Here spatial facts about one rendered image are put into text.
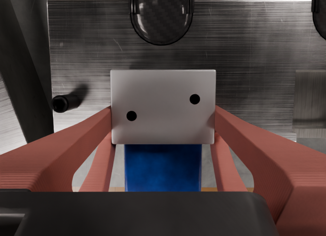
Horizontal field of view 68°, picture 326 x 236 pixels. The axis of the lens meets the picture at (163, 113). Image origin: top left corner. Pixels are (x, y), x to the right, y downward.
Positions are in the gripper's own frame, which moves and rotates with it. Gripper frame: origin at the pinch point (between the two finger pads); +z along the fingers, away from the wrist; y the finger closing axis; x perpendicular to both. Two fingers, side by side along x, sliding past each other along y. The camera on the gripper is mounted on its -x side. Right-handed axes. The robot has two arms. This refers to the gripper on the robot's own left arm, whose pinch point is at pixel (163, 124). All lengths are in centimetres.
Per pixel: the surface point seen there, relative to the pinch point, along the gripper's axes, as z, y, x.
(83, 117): 2.5, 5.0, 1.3
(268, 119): 2.3, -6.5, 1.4
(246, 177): 6.6, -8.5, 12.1
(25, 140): 4.5, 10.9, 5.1
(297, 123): 4.3, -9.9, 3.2
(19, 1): 15.2, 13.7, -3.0
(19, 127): 5.0, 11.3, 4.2
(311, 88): 5.5, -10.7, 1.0
